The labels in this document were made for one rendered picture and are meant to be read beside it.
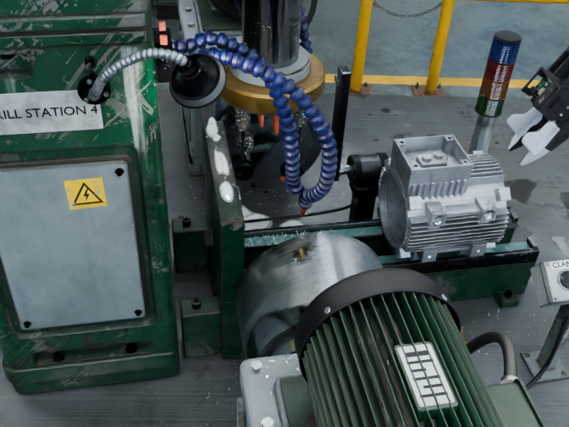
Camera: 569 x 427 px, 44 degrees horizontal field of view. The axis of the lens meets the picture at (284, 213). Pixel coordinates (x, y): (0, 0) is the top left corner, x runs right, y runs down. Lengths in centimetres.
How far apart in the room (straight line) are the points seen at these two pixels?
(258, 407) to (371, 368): 23
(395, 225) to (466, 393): 82
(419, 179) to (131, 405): 66
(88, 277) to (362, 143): 102
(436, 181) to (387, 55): 292
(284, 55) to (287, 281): 34
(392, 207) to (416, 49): 290
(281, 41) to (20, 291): 56
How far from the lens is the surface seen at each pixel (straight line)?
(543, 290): 126
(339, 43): 427
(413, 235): 132
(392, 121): 205
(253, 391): 88
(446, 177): 131
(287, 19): 107
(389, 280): 73
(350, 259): 105
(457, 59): 427
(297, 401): 86
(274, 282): 103
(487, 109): 169
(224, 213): 114
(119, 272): 113
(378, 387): 66
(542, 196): 189
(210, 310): 129
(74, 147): 99
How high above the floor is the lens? 188
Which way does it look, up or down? 40 degrees down
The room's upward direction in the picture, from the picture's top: 3 degrees clockwise
